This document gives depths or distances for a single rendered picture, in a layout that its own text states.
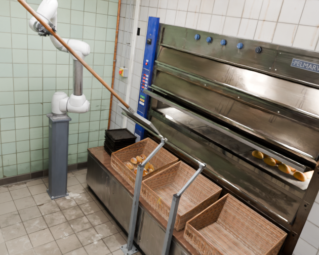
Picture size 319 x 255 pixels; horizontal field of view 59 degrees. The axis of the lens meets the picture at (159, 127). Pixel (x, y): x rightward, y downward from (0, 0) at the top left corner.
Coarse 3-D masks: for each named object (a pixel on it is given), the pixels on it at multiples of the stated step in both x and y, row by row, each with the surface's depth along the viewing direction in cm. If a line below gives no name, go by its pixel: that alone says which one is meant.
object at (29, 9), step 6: (18, 0) 173; (24, 6) 177; (30, 12) 180; (36, 18) 183; (42, 24) 187; (48, 30) 191; (54, 36) 195; (60, 42) 199; (66, 48) 202; (72, 54) 207; (78, 60) 212; (84, 66) 217; (108, 90) 238; (114, 96) 244
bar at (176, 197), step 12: (132, 120) 283; (168, 144) 242; (192, 156) 223; (204, 168) 215; (192, 180) 212; (180, 192) 209; (132, 204) 258; (132, 216) 260; (132, 228) 265; (168, 228) 218; (132, 240) 272; (168, 240) 221; (132, 252) 273; (168, 252) 228
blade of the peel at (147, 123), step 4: (120, 104) 281; (124, 108) 274; (128, 112) 275; (132, 116) 281; (136, 116) 258; (140, 116) 255; (140, 120) 262; (144, 120) 250; (144, 124) 267; (148, 124) 246; (152, 124) 246; (152, 128) 248; (156, 132) 253
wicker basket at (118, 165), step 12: (132, 144) 314; (144, 144) 325; (156, 144) 313; (120, 156) 310; (132, 156) 321; (156, 156) 311; (168, 156) 297; (120, 168) 291; (156, 168) 308; (168, 180) 290
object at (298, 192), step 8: (152, 112) 317; (160, 112) 312; (168, 120) 297; (176, 120) 295; (184, 128) 279; (192, 136) 271; (200, 136) 264; (208, 144) 256; (216, 144) 251; (224, 152) 243; (232, 152) 240; (240, 160) 231; (248, 160) 230; (256, 168) 219; (264, 168) 220; (264, 176) 215; (272, 176) 210; (280, 184) 205; (288, 184) 202; (296, 192) 196; (304, 192) 195
